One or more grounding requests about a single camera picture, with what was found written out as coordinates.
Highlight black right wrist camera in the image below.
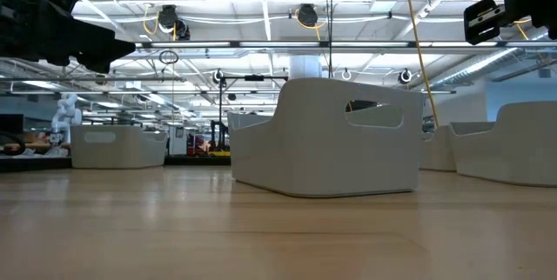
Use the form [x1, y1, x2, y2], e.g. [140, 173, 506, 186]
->
[462, 0, 508, 46]

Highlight black aluminium table frame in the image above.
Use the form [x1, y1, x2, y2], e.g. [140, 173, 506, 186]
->
[0, 154, 232, 173]

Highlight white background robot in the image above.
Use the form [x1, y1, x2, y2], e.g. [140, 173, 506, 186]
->
[50, 92, 84, 144]

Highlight yellow cable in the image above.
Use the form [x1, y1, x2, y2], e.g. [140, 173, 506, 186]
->
[400, 0, 440, 129]

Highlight black monitor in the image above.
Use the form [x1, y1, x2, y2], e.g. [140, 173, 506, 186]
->
[0, 112, 25, 133]

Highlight black hanging cable reel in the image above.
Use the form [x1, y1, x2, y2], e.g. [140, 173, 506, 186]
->
[156, 3, 191, 41]
[295, 2, 322, 28]

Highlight white column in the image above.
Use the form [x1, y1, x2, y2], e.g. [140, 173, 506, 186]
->
[288, 53, 324, 81]

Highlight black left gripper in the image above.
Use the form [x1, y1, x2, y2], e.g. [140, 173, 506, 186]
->
[0, 0, 137, 75]

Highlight grey plastic bin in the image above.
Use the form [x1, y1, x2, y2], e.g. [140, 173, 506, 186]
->
[419, 124, 458, 172]
[226, 77, 426, 199]
[70, 123, 169, 170]
[447, 100, 557, 188]

